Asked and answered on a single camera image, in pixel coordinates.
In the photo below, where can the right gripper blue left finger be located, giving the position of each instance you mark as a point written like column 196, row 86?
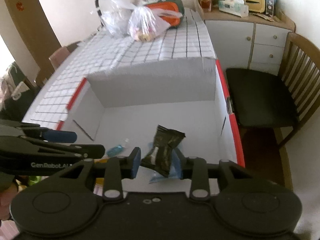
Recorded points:
column 133, row 161

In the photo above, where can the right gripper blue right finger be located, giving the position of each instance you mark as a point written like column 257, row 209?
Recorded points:
column 183, row 166

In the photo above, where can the light blue snack packet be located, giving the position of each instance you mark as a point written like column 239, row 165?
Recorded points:
column 173, row 174

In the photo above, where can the black dark snack packet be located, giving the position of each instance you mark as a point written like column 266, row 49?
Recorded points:
column 159, row 157

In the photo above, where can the small blue candy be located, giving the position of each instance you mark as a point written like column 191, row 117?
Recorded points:
column 118, row 149

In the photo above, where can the clear plastic bag pink snacks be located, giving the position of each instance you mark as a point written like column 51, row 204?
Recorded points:
column 145, row 26

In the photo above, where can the person's left hand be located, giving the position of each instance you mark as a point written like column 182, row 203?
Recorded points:
column 8, row 195

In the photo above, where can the red cardboard box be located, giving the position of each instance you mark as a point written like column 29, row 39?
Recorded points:
column 125, row 105

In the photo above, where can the left wooden chair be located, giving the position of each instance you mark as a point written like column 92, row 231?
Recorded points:
column 40, row 79

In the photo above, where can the wooden chair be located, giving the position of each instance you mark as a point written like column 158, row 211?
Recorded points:
column 288, row 99
column 40, row 79

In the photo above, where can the pink cloth on chair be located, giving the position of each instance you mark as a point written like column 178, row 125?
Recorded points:
column 59, row 56

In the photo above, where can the brown wooden door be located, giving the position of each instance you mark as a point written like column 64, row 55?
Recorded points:
column 35, row 31

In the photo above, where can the checkered white tablecloth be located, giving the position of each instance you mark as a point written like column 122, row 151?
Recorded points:
column 102, row 52

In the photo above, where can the right wooden chair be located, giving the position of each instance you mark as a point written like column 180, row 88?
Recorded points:
column 288, row 99

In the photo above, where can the white wooden sideboard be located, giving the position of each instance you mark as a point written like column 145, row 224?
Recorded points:
column 250, row 42

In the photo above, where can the clear plastic bag grey contents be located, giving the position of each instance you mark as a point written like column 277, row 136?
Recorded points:
column 115, row 15

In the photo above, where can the orange green pouch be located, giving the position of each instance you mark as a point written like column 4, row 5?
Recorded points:
column 172, row 11

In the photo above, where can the tissue box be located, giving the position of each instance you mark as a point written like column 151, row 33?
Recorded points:
column 234, row 7

